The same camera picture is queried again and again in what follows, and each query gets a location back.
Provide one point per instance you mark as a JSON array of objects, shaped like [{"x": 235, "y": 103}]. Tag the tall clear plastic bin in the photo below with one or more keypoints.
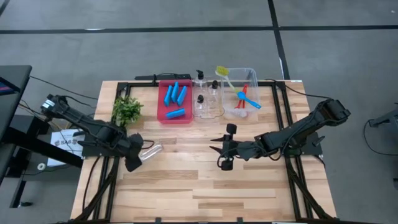
[{"x": 252, "y": 81}]

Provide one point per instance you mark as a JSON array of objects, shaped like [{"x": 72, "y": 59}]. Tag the pink plastic bin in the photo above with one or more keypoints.
[{"x": 161, "y": 116}]

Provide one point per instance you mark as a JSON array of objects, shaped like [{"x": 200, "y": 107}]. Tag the clear pump bottle black cap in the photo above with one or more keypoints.
[
  {"x": 214, "y": 84},
  {"x": 200, "y": 74},
  {"x": 200, "y": 99},
  {"x": 154, "y": 152}
]

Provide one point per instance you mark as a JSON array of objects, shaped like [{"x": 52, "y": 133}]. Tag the white printed paper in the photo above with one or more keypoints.
[{"x": 63, "y": 142}]

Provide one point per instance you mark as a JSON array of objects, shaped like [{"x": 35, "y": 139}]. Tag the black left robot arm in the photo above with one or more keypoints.
[{"x": 93, "y": 130}]

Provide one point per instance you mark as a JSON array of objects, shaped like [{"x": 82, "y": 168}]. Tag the green dish brush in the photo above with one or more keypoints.
[{"x": 222, "y": 71}]

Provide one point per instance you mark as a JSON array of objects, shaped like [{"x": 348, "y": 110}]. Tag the laptop screen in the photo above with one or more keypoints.
[{"x": 6, "y": 87}]

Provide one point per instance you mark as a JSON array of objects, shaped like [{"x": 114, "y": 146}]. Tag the green plant in white pot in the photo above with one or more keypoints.
[{"x": 127, "y": 109}]

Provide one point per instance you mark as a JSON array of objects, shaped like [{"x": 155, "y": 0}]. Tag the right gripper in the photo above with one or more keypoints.
[{"x": 245, "y": 151}]

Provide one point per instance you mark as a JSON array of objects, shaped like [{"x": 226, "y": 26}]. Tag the black aluminium frame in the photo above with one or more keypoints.
[{"x": 140, "y": 84}]

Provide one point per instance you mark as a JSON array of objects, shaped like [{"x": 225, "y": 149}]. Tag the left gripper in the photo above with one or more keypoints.
[{"x": 133, "y": 152}]

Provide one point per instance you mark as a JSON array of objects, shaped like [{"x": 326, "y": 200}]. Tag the grey chair base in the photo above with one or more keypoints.
[{"x": 388, "y": 119}]

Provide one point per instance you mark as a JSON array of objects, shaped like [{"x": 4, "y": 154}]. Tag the black desk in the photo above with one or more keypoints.
[{"x": 12, "y": 118}]

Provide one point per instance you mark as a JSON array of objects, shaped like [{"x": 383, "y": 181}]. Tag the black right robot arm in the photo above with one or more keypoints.
[{"x": 304, "y": 127}]

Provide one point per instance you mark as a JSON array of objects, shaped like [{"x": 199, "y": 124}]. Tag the red dish brush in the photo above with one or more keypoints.
[
  {"x": 245, "y": 87},
  {"x": 243, "y": 104}
]

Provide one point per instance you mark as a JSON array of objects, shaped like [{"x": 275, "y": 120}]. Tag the low clear plastic bin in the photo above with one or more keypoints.
[{"x": 219, "y": 109}]

